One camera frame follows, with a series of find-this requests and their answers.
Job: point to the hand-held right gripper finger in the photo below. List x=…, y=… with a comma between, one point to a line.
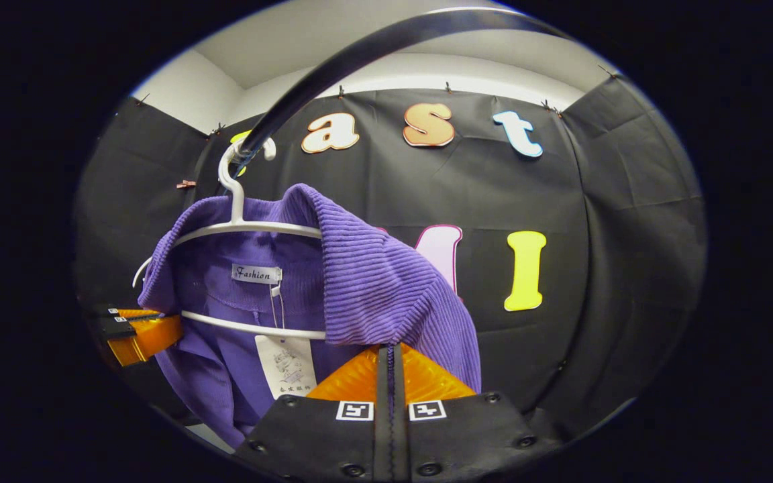
x=400, y=436
x=384, y=436

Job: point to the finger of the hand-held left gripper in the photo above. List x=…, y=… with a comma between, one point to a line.
x=118, y=329
x=108, y=311

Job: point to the white hanger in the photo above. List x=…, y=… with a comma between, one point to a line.
x=272, y=227

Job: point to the black clothes rack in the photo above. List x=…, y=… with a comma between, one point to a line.
x=359, y=50

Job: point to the black backdrop cloth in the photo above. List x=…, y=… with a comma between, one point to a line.
x=628, y=235

